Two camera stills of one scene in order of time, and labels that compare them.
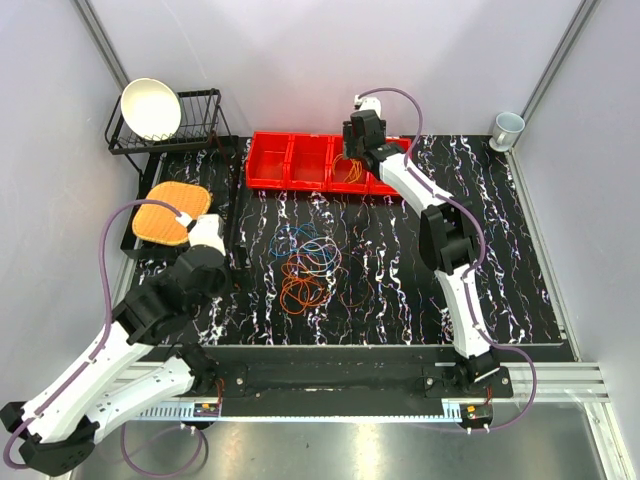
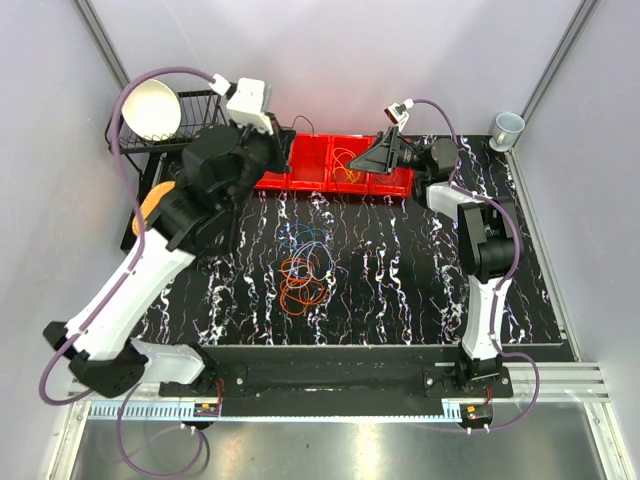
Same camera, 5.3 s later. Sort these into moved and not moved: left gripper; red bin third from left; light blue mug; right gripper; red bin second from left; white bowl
Moved: right gripper; left gripper
Not moved: red bin third from left; white bowl; light blue mug; red bin second from left
